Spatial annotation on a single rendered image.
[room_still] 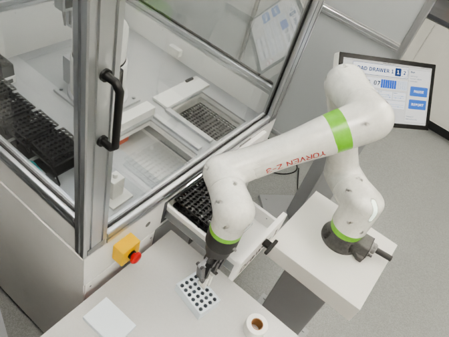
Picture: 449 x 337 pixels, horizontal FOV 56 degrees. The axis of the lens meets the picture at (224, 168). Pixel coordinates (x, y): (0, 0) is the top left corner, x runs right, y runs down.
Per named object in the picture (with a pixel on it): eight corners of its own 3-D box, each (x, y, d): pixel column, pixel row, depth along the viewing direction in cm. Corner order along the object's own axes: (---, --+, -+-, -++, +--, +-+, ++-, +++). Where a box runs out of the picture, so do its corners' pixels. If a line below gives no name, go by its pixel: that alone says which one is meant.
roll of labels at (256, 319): (267, 337, 132) (272, 331, 130) (248, 343, 129) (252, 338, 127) (258, 316, 137) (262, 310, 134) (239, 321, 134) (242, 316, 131)
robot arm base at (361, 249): (391, 252, 158) (399, 243, 154) (381, 279, 148) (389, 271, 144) (329, 216, 165) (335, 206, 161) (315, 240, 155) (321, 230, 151)
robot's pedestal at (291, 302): (308, 331, 221) (379, 251, 169) (278, 376, 201) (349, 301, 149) (262, 293, 230) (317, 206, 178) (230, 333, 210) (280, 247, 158)
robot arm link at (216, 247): (226, 252, 110) (250, 237, 115) (198, 220, 114) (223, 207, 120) (220, 264, 114) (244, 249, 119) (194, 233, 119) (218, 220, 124)
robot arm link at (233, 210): (223, 215, 100) (266, 213, 103) (212, 176, 108) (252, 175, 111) (210, 248, 109) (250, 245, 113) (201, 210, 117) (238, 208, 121)
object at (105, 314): (135, 327, 125) (136, 325, 123) (113, 349, 119) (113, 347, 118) (105, 299, 128) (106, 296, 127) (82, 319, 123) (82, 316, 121)
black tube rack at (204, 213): (249, 221, 153) (254, 210, 149) (220, 249, 142) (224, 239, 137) (203, 186, 160) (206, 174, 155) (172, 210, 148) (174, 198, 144)
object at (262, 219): (272, 229, 154) (278, 218, 149) (231, 273, 137) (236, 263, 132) (190, 166, 166) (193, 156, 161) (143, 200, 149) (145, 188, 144)
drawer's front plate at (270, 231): (277, 232, 155) (288, 213, 148) (231, 282, 136) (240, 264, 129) (274, 229, 156) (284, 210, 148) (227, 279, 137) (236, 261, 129)
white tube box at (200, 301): (218, 305, 136) (220, 299, 133) (198, 319, 131) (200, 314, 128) (194, 276, 141) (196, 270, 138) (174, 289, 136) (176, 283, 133)
